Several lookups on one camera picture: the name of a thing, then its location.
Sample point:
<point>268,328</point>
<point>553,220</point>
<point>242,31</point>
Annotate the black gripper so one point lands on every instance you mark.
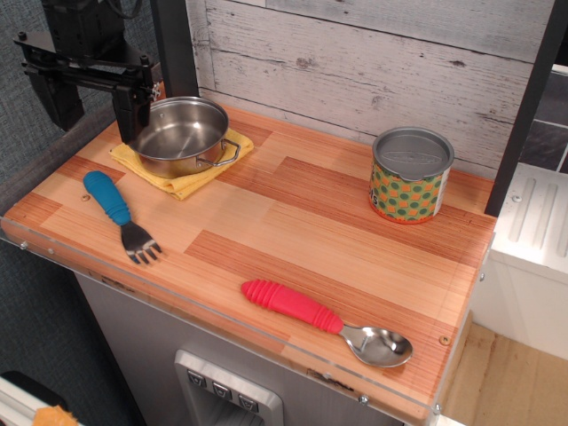
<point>122,69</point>

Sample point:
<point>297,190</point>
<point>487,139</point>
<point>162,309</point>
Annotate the red handled metal spoon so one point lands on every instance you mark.
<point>374,346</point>

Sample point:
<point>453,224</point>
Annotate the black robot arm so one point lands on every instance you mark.
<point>84,47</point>

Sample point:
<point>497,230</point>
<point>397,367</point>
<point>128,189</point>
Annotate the green orange patterned can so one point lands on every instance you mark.
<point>408,179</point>

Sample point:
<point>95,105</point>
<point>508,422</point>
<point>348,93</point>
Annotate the stainless steel pot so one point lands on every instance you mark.
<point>185,136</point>

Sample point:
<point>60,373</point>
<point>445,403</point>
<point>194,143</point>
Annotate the yellow cloth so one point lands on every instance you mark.
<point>181,187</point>

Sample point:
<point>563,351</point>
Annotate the grey cabinet dispenser panel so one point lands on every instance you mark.
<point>216,396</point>

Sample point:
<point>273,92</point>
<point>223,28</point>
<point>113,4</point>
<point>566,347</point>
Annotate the orange object at corner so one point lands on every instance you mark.
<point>53,416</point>

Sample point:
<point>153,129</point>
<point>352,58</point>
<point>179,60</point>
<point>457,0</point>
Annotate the white toy sink unit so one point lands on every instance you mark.
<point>522,288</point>

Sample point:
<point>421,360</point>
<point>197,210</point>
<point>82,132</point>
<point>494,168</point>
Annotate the blue handled metal fork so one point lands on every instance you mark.
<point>138,244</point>

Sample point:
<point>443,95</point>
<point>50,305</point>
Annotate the black vertical post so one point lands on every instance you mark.
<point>545,59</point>

